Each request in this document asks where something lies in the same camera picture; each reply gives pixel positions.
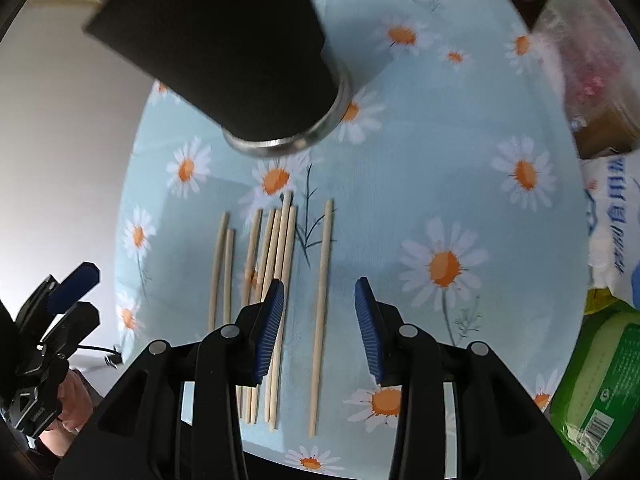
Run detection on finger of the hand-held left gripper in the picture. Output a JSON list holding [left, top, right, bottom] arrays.
[[37, 301, 101, 361], [14, 261, 101, 333]]

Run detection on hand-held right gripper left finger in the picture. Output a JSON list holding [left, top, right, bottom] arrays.
[[52, 277, 286, 480]]

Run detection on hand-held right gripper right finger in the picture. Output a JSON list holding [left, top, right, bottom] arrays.
[[354, 276, 583, 480]]

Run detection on group of wooden chopsticks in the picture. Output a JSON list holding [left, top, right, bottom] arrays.
[[207, 190, 335, 438]]

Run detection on black cup with metal rim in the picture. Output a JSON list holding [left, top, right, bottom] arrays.
[[82, 0, 353, 161]]

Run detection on person's left hand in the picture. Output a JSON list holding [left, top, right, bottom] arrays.
[[37, 369, 97, 461]]

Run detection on yellow plastic item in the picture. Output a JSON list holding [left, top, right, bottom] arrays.
[[582, 287, 623, 316]]

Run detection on green plastic packet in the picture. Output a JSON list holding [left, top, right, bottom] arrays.
[[550, 305, 640, 478]]

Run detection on white plastic bag blue print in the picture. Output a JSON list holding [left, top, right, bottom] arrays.
[[580, 152, 640, 311]]

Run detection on brown cardboard box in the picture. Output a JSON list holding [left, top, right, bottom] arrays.
[[570, 100, 640, 161]]

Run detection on clear plastic bag red contents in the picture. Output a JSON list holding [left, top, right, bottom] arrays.
[[532, 0, 640, 126]]

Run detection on black cable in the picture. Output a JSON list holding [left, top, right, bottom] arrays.
[[75, 344, 123, 368]]

